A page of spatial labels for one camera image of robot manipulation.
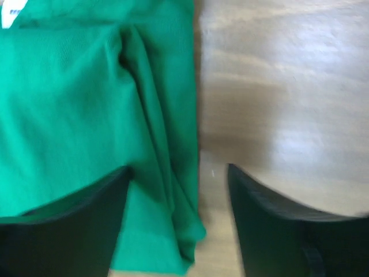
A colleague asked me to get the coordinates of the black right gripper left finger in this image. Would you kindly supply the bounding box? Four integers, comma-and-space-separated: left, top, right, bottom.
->
1, 166, 131, 276

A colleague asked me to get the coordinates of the green t shirt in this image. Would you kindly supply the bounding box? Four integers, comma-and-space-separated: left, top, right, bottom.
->
1, 1, 206, 275

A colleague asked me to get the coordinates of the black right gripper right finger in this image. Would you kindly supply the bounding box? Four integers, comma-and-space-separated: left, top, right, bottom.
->
227, 164, 368, 276

